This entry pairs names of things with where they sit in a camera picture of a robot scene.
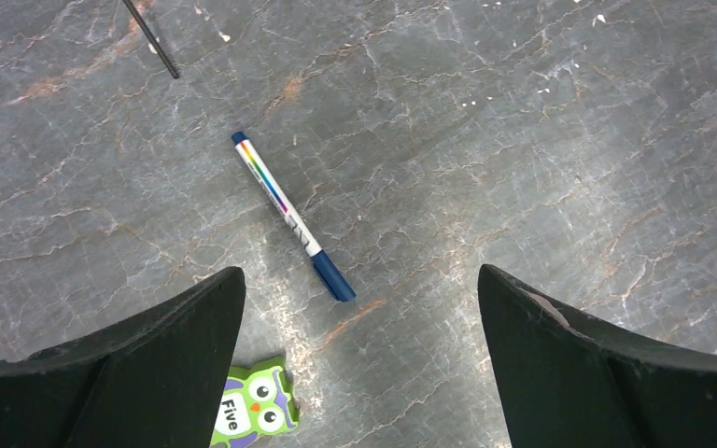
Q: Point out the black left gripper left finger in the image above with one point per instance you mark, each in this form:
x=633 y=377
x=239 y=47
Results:
x=151 y=380

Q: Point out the green owl eraser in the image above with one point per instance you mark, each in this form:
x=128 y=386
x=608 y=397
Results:
x=256 y=402

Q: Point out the blue whiteboard marker pen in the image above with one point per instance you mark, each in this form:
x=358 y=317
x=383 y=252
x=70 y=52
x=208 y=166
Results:
x=331 y=277

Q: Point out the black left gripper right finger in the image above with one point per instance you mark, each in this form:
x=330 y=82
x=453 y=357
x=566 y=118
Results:
x=569 y=379

